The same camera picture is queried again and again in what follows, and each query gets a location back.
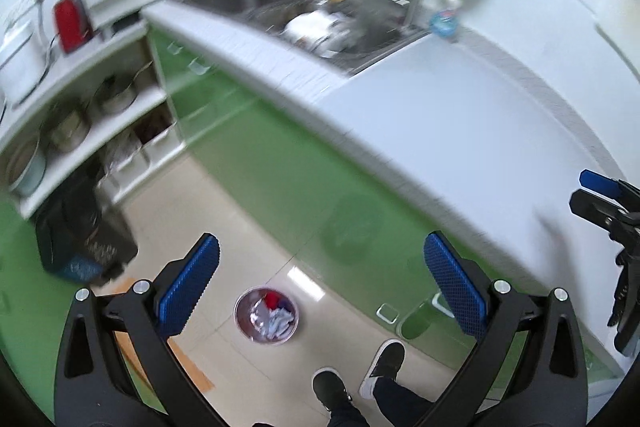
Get white paper ball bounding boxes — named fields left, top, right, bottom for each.
left=250, top=301, right=295, bottom=340

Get green cabinet front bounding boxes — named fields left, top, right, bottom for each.
left=151, top=30, right=620, bottom=398

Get black dual recycling bin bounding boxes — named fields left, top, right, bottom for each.
left=34, top=170, right=138, bottom=286

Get pink round trash bin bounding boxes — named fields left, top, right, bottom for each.
left=233, top=286, right=300, bottom=346

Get black left shoe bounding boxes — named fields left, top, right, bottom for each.
left=311, top=367, right=352, bottom=413

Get red cloth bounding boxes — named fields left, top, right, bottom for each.
left=262, top=289, right=281, bottom=310

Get white open shelf unit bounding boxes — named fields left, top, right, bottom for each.
left=1, top=22, right=186, bottom=220

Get orange floor mat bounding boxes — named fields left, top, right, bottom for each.
left=104, top=272, right=210, bottom=416

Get red white appliance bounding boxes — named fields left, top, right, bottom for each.
left=53, top=0, right=94, bottom=55

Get steel pot on shelf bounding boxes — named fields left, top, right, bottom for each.
left=93, top=62, right=152, bottom=116

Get clear hand soap bottle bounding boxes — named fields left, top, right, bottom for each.
left=428, top=0, right=463, bottom=42

